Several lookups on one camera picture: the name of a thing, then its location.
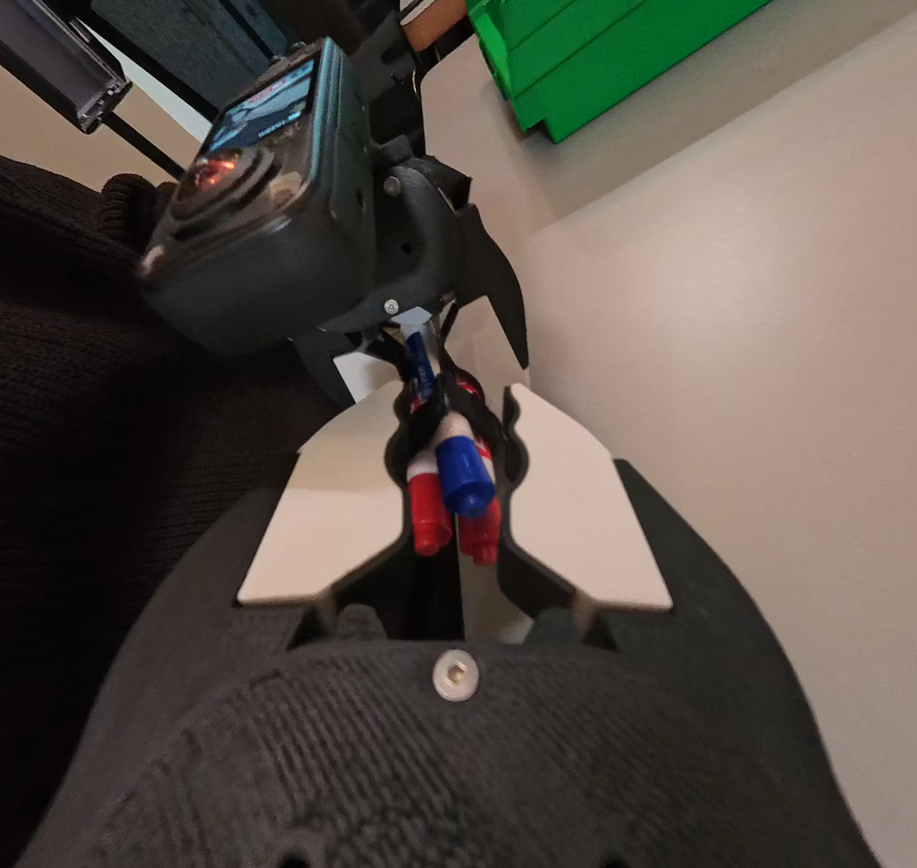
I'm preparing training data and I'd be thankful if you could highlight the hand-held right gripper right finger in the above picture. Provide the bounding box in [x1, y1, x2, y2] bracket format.
[501, 384, 674, 611]

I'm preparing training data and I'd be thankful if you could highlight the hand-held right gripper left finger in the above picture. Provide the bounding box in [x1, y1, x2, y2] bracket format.
[236, 383, 407, 609]

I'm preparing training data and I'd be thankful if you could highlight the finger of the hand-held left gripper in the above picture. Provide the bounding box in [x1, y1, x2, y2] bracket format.
[438, 298, 520, 399]
[331, 351, 404, 405]

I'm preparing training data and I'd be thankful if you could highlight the black velcro strap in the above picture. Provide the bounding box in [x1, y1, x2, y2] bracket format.
[390, 370, 504, 455]

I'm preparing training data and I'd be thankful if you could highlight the red dry erase marker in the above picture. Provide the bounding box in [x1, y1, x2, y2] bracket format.
[458, 374, 501, 567]
[407, 452, 454, 558]

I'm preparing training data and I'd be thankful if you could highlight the blue dry erase marker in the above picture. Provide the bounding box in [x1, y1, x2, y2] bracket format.
[401, 331, 497, 519]

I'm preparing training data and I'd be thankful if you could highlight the green plastic box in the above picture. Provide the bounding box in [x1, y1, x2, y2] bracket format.
[455, 0, 850, 144]

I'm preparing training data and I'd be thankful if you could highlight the dark fabric panel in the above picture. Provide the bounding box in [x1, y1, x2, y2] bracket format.
[89, 0, 402, 124]

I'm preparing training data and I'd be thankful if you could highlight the black aluminium frame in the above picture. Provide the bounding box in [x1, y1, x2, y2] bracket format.
[0, 0, 133, 134]

